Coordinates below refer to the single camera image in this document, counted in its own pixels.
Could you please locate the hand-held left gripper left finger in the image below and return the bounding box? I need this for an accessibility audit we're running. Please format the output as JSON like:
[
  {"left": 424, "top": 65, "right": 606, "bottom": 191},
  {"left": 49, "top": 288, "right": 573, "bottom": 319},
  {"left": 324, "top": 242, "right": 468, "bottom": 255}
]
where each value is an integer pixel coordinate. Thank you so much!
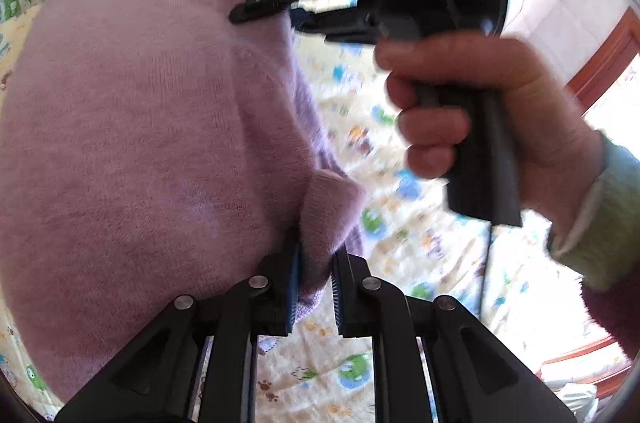
[{"left": 54, "top": 230, "right": 304, "bottom": 423}]

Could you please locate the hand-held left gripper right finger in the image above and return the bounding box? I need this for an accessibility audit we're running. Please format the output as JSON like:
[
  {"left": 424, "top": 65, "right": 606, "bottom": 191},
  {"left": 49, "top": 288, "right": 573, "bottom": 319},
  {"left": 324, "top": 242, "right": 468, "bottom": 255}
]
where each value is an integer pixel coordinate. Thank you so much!
[{"left": 331, "top": 248, "right": 578, "bottom": 423}]

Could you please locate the purple knitted sweater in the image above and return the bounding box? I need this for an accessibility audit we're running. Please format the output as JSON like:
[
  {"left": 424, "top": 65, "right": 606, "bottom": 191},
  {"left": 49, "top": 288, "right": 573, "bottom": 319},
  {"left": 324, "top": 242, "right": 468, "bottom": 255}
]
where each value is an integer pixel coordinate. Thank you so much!
[{"left": 0, "top": 0, "right": 369, "bottom": 405}]

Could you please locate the person's right forearm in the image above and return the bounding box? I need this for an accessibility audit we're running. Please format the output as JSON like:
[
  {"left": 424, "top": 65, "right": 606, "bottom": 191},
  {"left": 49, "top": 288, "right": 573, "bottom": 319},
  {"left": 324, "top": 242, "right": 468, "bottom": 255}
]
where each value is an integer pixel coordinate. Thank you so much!
[{"left": 546, "top": 132, "right": 640, "bottom": 356}]

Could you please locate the person's right hand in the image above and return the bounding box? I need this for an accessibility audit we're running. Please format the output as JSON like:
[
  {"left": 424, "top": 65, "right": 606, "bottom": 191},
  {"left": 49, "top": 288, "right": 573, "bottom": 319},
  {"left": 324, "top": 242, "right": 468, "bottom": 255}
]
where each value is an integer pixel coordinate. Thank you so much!
[{"left": 374, "top": 36, "right": 609, "bottom": 234}]

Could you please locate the yellow bear printed bedsheet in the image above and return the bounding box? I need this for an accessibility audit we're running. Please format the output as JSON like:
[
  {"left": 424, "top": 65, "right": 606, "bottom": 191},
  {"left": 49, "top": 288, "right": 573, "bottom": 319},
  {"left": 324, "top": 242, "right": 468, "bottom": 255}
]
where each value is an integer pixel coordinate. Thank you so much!
[{"left": 0, "top": 3, "right": 640, "bottom": 423}]

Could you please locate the wooden door frame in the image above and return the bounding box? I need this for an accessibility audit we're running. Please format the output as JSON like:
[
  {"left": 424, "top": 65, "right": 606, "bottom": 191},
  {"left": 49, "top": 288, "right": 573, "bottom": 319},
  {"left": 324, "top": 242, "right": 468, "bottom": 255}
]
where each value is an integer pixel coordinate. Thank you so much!
[{"left": 566, "top": 6, "right": 640, "bottom": 115}]

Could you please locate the reddish wooden rail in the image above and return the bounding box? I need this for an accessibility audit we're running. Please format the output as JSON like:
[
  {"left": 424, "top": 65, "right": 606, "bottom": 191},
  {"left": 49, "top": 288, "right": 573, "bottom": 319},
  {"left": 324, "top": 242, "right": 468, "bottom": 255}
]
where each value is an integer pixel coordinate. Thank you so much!
[{"left": 536, "top": 334, "right": 632, "bottom": 385}]

